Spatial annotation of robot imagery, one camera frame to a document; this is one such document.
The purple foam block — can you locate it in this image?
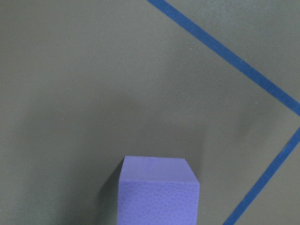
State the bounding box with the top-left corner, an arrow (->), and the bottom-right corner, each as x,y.
117,156 -> 200,225

